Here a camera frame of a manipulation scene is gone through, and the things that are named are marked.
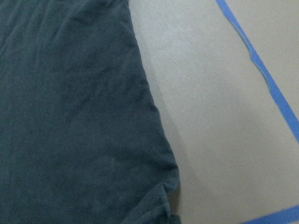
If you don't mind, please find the black graphic t-shirt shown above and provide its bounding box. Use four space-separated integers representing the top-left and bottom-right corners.
0 0 181 224

